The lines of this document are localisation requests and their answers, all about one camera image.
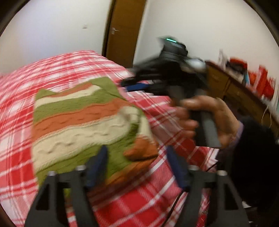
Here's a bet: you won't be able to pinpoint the red white plaid bedspread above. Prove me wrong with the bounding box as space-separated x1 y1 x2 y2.
1 51 216 226

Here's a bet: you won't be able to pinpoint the brown wooden dresser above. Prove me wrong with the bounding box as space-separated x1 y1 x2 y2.
206 61 278 139

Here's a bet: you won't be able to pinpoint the person's dark sleeve forearm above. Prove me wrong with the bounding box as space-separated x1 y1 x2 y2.
216 119 278 226

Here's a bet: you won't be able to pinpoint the person's right hand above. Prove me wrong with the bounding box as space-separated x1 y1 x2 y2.
175 96 241 149

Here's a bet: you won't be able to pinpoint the brown wooden door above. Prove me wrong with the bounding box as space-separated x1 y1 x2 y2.
102 0 146 68

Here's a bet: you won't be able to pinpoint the red items on dresser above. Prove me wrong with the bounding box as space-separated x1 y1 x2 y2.
226 58 276 101

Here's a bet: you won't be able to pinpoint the green knitted sweater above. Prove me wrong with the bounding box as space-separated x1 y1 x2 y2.
31 77 158 194

